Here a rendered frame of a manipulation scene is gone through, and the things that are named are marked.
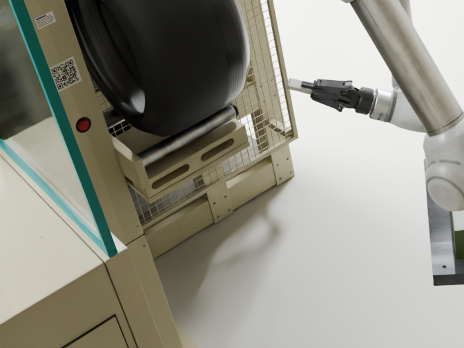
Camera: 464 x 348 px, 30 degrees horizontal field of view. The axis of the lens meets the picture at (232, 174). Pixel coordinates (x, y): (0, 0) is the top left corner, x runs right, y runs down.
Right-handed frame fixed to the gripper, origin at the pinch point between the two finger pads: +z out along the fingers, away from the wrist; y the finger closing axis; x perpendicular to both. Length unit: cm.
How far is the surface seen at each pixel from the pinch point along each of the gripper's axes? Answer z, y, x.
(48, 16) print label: 66, -21, -12
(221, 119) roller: 19.6, 16.3, -6.2
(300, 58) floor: -8, 165, 138
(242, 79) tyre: 16.1, -2.8, -4.3
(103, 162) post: 49, 19, -27
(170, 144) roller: 31.8, 15.8, -18.5
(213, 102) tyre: 22.2, 0.2, -11.7
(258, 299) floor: -7, 103, -23
